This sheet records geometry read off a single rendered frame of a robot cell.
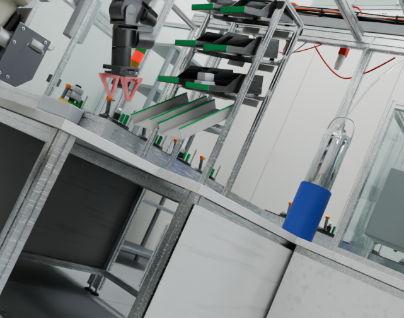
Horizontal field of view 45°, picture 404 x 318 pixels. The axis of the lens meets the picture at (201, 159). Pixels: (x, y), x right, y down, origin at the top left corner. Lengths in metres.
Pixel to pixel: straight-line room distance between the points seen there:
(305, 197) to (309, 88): 4.02
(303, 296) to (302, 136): 4.15
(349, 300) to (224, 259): 0.53
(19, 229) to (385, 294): 1.25
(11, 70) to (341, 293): 1.36
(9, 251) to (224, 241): 0.66
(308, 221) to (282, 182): 3.58
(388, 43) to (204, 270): 1.79
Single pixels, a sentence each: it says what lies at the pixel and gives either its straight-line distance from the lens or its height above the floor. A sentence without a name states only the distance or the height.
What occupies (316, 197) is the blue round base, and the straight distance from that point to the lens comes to 2.33.
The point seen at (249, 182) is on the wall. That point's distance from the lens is 6.14.
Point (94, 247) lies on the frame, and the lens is 3.33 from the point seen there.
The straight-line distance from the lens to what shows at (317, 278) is 1.97.
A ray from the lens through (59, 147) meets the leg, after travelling 1.33.
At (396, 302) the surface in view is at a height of 0.78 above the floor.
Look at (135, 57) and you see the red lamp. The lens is 2.36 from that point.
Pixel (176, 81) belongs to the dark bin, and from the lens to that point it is 1.85.
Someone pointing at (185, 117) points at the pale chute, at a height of 1.09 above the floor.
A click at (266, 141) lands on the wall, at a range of 6.23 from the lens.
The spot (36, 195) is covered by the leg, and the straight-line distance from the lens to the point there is 1.34.
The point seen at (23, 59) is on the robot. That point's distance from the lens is 1.43.
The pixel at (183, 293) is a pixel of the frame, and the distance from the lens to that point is 1.53.
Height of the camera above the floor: 0.78
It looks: 6 degrees up
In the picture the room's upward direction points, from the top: 24 degrees clockwise
